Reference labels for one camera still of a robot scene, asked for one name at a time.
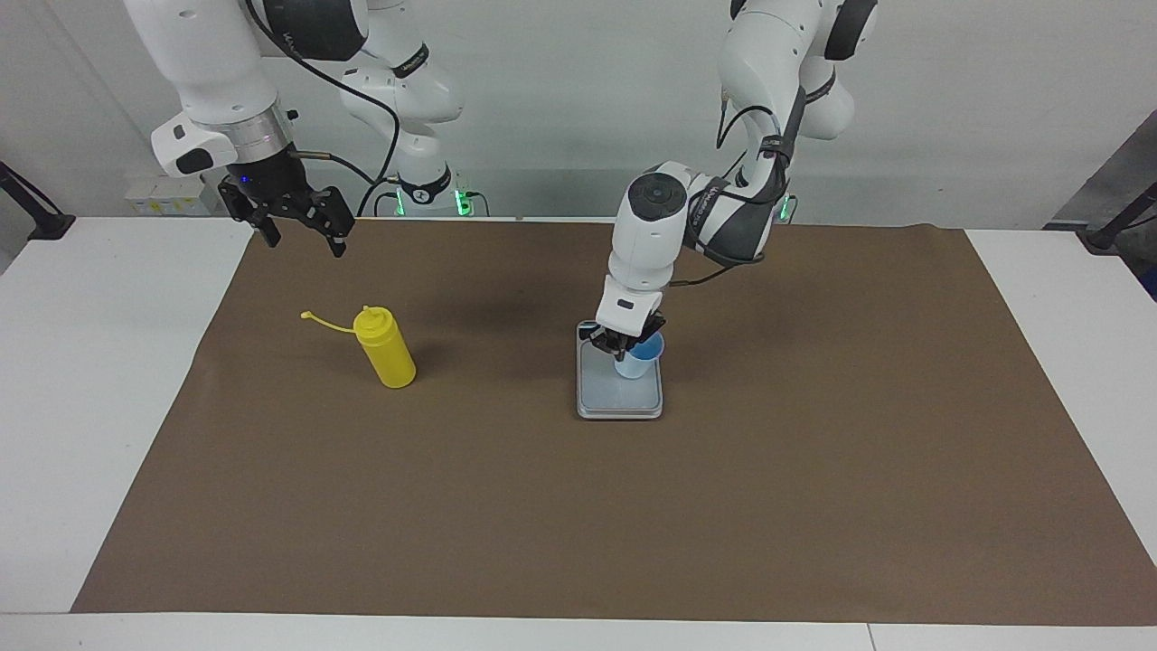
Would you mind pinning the white wall socket box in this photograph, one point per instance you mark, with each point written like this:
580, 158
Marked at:
167, 199

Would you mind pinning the brown table mat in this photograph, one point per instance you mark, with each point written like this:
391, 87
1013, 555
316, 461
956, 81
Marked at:
578, 524

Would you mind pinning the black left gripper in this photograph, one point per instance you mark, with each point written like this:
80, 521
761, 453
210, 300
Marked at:
633, 336

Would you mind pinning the light blue plastic cup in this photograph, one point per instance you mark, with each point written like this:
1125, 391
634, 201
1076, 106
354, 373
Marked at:
634, 366

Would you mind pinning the black stand leg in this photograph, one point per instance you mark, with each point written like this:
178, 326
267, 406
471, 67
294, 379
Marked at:
1121, 221
41, 217

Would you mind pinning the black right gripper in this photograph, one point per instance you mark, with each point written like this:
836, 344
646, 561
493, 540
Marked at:
267, 181

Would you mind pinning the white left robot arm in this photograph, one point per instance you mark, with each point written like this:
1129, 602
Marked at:
646, 244

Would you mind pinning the yellow squeeze bottle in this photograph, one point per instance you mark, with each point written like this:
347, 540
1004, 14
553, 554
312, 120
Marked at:
389, 357

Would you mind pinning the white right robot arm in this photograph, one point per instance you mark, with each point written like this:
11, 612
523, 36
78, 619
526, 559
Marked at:
208, 54

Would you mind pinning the silver digital kitchen scale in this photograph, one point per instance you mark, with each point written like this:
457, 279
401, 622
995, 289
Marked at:
619, 398

